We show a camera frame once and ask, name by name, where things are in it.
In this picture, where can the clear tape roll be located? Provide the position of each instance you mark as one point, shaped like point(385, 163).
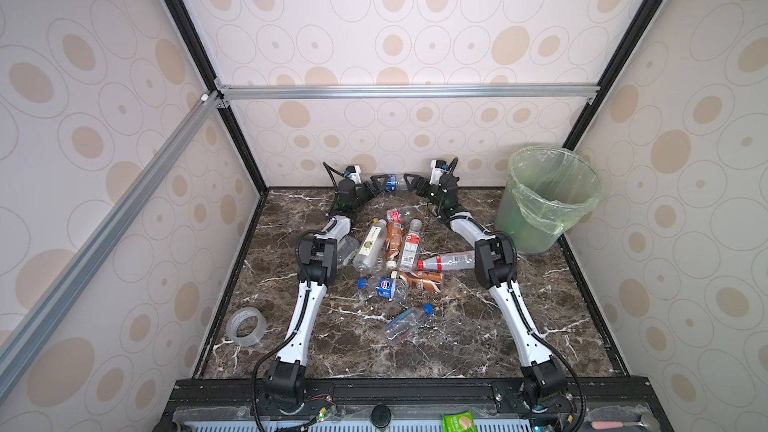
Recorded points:
point(246, 327)

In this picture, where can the pink handled tool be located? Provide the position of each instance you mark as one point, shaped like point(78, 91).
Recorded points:
point(646, 421)

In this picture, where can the crushed blue cap bottle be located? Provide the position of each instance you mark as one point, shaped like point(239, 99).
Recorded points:
point(408, 321)

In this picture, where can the green snack packet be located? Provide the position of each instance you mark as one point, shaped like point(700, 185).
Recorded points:
point(460, 422)

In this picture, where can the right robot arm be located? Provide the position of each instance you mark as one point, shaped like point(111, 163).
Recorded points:
point(546, 372)

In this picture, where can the black round knob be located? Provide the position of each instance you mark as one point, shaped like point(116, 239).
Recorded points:
point(381, 417)

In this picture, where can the horizontal aluminium rail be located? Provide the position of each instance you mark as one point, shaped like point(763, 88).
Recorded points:
point(227, 93)

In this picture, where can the red cap lying bottle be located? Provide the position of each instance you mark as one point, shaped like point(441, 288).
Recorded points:
point(448, 262)

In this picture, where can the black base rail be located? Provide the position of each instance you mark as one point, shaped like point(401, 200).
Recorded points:
point(416, 405)

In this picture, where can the tall clear white-cap bottle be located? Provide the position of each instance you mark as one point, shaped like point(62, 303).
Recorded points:
point(366, 259)

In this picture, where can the blue cap round-label bottle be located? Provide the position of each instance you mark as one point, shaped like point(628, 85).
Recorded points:
point(383, 288)

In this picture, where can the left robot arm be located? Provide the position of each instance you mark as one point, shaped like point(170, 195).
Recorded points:
point(279, 377)

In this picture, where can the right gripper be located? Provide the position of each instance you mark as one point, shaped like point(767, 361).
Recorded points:
point(418, 183)

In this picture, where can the green lined mesh waste bin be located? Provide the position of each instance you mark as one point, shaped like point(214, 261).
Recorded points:
point(548, 191)

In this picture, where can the orange label tea bottle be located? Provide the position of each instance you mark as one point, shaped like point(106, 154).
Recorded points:
point(395, 234)

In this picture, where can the brown label lying bottle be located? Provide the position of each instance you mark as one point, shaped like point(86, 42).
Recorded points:
point(426, 281)

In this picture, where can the blue label water bottle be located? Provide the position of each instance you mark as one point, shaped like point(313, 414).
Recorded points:
point(391, 183)

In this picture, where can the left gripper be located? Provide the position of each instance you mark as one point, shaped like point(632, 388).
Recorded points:
point(371, 189)

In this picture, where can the red white label bottle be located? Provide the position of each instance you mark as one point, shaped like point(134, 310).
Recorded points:
point(410, 246)

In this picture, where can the green cap clear bottle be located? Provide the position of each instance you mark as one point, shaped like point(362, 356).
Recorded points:
point(347, 250)

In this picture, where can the left diagonal aluminium rail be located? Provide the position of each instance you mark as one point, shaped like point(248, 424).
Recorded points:
point(41, 322)

